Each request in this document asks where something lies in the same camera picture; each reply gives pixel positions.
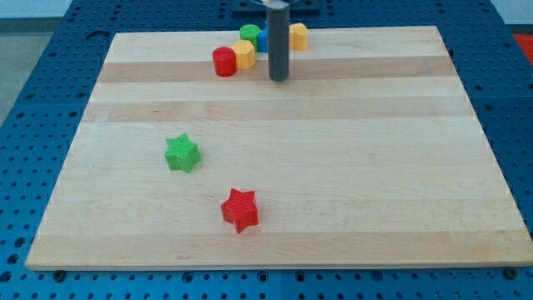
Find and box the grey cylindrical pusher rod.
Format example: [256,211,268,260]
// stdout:
[266,0,289,82]

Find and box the blue triangle block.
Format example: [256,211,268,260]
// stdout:
[257,27,268,53]

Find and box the green star block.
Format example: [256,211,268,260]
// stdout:
[164,133,202,173]

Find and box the red star block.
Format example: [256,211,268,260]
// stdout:
[221,188,259,233]

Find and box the yellow pentagon block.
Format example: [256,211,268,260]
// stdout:
[289,22,308,51]

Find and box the green cylinder block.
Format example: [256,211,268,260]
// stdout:
[239,24,261,53]

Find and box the yellow hexagon block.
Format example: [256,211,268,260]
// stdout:
[232,40,256,70]

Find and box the red cylinder block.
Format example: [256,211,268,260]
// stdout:
[212,47,237,77]

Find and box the wooden board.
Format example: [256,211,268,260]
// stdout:
[26,26,532,271]

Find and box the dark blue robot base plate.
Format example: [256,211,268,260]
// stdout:
[229,0,322,15]

